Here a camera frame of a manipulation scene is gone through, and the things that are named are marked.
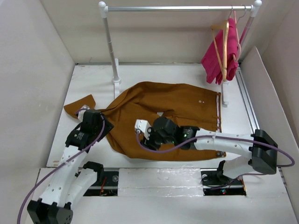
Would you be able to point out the brown trousers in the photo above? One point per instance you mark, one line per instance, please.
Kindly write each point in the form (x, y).
(184, 104)

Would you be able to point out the silver and white clothes rack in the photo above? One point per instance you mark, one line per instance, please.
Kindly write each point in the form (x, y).
(104, 10)

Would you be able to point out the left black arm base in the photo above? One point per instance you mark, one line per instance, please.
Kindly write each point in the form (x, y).
(108, 186)

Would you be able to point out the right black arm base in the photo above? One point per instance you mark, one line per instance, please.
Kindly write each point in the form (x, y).
(216, 184)

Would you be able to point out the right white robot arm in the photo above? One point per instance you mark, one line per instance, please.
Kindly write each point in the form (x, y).
(256, 152)

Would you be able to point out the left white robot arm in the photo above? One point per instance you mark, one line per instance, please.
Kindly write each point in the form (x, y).
(71, 179)

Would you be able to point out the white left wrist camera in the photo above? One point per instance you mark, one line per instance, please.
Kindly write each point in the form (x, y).
(81, 111)

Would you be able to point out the wooden clothes hanger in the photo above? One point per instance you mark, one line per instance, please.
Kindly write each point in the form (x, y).
(224, 51)

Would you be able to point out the aluminium rail on right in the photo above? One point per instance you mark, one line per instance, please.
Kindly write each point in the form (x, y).
(253, 123)

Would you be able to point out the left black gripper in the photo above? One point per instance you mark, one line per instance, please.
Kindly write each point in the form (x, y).
(108, 127)

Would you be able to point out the pink garment on hanger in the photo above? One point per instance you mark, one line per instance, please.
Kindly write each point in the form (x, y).
(213, 58)

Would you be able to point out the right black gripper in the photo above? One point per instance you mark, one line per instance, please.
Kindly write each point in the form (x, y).
(147, 141)

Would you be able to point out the pink clothes hanger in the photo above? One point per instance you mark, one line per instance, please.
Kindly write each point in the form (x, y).
(239, 48)

